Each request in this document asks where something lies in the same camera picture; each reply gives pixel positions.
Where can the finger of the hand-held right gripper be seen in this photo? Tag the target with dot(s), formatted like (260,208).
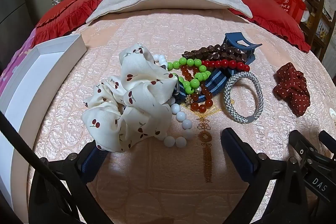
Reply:
(328,140)
(302,144)

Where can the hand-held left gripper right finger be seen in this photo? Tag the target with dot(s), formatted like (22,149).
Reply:
(236,153)

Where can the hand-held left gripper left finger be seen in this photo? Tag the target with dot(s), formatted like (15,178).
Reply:
(89,162)

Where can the dark red dotted scrunchie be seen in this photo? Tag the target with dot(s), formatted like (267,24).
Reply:
(291,87)

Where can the blue plaid bow hair clip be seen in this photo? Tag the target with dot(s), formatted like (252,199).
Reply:
(214,82)

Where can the white cherry print scrunchie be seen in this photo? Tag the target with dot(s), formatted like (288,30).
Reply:
(141,92)

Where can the white cardboard box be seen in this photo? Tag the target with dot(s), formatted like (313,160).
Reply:
(31,82)

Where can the blue hair claw clip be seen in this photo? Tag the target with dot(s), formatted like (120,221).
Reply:
(231,39)

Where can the peach quilted bed cover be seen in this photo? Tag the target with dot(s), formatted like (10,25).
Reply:
(157,182)

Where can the wooden shelf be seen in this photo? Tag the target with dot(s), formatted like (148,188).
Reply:
(312,27)

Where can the purple floral bed sheet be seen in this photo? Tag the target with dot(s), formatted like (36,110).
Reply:
(15,66)

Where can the red ruffled pillow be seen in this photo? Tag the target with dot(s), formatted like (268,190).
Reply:
(267,11)
(68,11)

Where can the red gift bag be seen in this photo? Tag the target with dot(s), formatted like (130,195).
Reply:
(288,5)

